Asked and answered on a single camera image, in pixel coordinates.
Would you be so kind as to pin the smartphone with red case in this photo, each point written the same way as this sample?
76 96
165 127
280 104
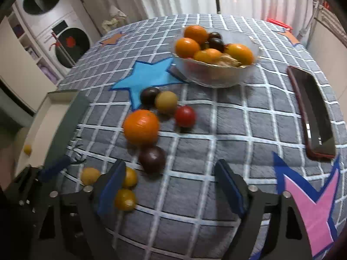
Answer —
311 113

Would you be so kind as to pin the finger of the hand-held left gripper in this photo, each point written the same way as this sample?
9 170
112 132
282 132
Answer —
53 166
28 205

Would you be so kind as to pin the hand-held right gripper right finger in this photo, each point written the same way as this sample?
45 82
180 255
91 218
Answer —
231 192

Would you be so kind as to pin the white shelf cabinet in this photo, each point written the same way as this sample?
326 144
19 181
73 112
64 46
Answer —
16 81

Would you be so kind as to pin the red plastic basket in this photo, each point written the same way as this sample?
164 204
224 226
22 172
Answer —
276 23

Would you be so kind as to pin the red round fruit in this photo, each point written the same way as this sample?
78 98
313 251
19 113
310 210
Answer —
185 116

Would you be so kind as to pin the large orange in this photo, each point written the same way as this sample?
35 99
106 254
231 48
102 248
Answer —
141 126

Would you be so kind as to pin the grey checked star blanket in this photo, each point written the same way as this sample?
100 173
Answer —
217 140

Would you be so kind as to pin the tan round fruit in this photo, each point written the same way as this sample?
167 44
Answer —
166 101

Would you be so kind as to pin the white washing machine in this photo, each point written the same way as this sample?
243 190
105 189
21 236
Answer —
70 43

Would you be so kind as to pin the white box with grey rim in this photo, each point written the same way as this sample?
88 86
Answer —
40 122

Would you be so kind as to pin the dark purple plum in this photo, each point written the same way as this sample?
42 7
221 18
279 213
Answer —
214 35
152 159
149 95
216 44

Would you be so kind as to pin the clear glass bowl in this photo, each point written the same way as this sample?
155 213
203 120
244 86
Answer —
217 75

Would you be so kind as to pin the crumpled light cloth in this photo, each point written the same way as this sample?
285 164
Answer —
113 19

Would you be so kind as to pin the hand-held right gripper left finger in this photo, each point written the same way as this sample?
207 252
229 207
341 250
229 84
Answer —
109 192

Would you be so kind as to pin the brown papery fruit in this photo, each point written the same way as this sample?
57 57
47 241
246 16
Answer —
227 60

